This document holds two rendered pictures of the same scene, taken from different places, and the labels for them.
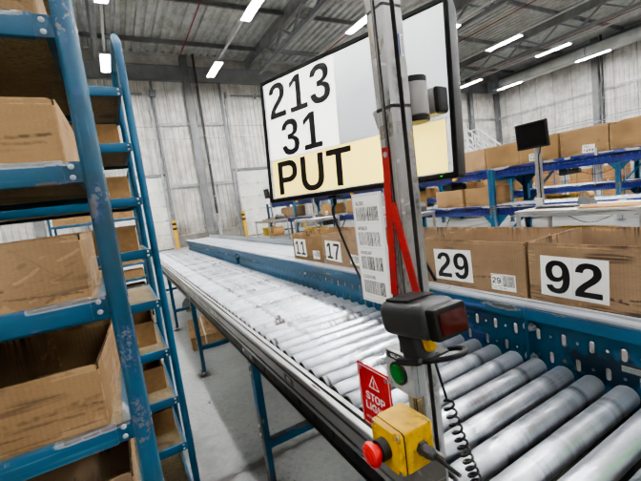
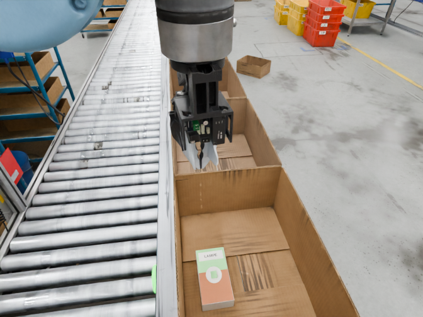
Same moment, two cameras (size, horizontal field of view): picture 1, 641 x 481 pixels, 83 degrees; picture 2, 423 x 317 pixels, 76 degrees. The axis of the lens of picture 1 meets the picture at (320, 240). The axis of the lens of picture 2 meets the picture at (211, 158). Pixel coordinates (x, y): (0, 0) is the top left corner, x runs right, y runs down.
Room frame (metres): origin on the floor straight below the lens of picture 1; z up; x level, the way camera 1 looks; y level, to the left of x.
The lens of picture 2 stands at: (0.23, -1.03, 1.52)
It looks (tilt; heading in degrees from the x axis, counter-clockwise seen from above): 40 degrees down; 21
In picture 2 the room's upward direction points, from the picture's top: straight up
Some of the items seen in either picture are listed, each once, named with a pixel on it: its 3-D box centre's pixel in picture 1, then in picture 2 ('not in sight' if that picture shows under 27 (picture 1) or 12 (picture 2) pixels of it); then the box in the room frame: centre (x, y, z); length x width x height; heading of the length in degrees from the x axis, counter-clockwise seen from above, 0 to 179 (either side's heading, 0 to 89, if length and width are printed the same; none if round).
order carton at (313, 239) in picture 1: (326, 243); not in sight; (2.29, -0.04, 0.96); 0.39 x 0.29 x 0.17; 29
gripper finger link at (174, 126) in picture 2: not in sight; (184, 126); (0.56, -0.86, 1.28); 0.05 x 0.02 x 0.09; 126
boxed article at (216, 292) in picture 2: not in sight; (213, 277); (0.52, -0.92, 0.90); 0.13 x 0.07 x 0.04; 30
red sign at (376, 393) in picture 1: (386, 406); (7, 174); (0.63, -0.08, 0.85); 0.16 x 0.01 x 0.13; 29
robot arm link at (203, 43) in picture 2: not in sight; (198, 35); (0.56, -0.89, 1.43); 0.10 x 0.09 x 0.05; 126
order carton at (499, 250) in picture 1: (496, 257); (204, 95); (1.25, -0.60, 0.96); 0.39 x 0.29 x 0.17; 28
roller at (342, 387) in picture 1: (403, 365); (112, 146); (1.04, -0.20, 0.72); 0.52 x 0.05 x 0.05; 119
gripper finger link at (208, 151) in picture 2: not in sight; (211, 153); (0.56, -0.90, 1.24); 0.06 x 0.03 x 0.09; 36
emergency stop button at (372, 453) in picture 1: (378, 450); not in sight; (0.54, -0.05, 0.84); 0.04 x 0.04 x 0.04; 29
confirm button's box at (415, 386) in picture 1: (404, 369); not in sight; (0.57, -0.11, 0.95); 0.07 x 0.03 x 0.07; 29
